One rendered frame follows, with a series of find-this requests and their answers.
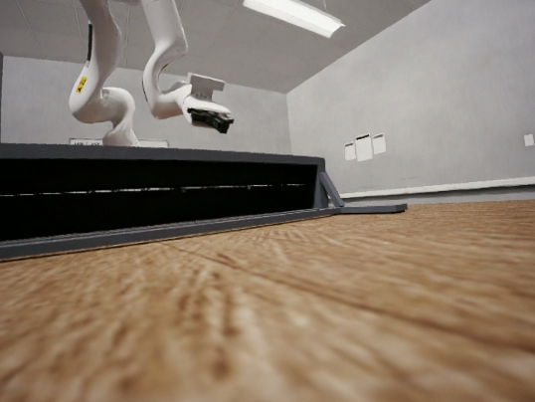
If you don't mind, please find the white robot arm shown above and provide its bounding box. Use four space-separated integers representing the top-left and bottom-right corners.
70 0 225 146

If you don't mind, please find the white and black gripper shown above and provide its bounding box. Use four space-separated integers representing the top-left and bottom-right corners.
182 93 234 134

